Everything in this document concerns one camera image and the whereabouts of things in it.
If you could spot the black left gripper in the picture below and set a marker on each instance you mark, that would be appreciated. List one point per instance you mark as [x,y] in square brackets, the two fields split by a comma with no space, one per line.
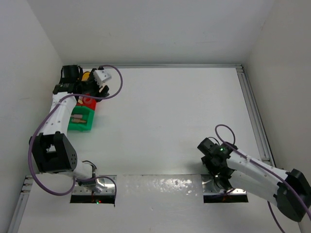
[103,91]

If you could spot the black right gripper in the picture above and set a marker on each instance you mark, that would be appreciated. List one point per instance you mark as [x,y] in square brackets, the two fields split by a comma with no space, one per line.
[213,170]

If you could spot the orange correction tape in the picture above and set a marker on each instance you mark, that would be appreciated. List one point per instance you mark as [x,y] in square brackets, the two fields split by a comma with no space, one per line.
[75,120]

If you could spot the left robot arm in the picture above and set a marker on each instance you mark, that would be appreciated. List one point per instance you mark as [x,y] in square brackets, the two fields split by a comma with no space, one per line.
[49,147]

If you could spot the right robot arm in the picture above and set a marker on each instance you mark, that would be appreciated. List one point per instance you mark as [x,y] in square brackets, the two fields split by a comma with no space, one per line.
[289,191]

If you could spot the yellow plastic bin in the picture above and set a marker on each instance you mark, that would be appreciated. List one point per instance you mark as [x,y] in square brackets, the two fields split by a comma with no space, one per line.
[86,76]

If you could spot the red plastic bin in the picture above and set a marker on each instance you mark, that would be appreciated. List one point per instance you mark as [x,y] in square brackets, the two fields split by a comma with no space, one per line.
[87,102]

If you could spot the green plastic bin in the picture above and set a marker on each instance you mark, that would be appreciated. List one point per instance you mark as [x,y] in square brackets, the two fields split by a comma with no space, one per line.
[88,115]

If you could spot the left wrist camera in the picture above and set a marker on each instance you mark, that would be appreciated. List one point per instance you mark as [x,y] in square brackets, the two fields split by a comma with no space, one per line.
[101,76]

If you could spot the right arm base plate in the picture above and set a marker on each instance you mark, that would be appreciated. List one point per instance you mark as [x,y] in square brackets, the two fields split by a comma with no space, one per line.
[210,187]

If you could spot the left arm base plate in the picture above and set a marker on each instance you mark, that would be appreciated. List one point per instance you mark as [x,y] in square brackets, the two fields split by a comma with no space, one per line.
[102,186]

